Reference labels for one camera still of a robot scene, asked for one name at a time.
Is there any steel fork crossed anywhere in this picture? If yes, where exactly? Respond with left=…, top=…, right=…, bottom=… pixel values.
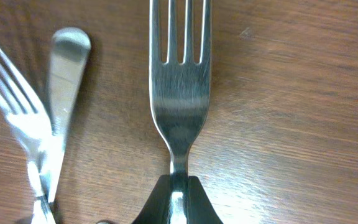
left=0, top=48, right=55, bottom=223

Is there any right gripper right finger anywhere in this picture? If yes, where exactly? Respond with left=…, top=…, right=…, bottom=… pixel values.
left=187, top=176, right=223, bottom=224

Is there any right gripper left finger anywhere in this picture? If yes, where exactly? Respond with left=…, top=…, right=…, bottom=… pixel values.
left=132, top=175, right=171, bottom=224

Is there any steel fork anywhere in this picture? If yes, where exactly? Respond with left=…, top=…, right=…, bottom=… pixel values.
left=40, top=27, right=91, bottom=203
left=149, top=0, right=213, bottom=223

